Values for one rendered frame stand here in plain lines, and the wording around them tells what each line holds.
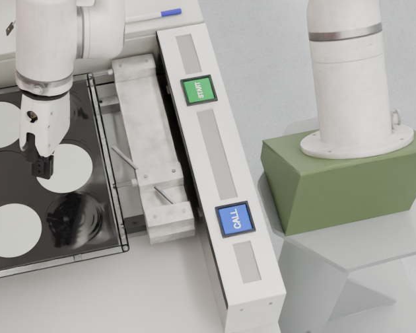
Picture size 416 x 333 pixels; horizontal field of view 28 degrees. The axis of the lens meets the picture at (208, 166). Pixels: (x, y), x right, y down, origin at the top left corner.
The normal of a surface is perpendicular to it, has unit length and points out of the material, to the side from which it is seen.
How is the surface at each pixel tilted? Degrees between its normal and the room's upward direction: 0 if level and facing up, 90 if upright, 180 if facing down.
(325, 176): 90
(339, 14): 53
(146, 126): 0
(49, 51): 69
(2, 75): 90
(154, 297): 0
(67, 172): 1
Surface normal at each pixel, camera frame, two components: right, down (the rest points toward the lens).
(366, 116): 0.16, 0.25
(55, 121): 0.96, 0.25
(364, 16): 0.37, 0.24
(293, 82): 0.03, -0.49
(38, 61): -0.08, 0.59
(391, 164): 0.24, 0.85
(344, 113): -0.42, 0.31
